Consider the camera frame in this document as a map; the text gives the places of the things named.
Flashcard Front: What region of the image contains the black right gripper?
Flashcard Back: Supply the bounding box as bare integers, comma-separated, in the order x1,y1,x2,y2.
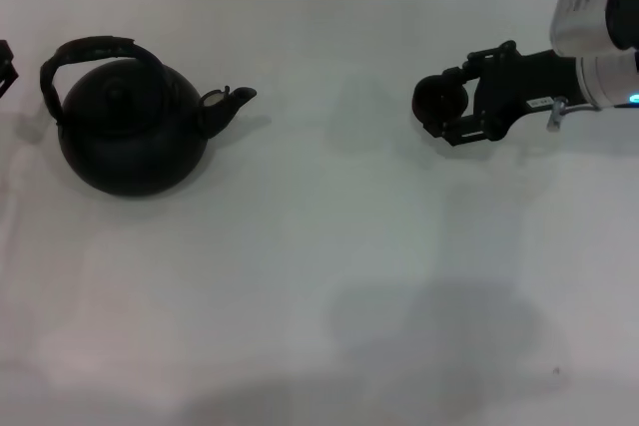
423,40,584,148

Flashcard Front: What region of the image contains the small dark teacup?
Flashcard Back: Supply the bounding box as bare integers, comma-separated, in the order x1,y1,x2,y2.
412,75,470,131

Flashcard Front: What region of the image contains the black round teapot with handle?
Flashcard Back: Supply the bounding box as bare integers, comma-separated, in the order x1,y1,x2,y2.
40,35,260,199

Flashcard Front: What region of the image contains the grey cable on right gripper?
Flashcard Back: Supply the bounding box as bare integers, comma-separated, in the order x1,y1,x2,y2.
546,95,603,133

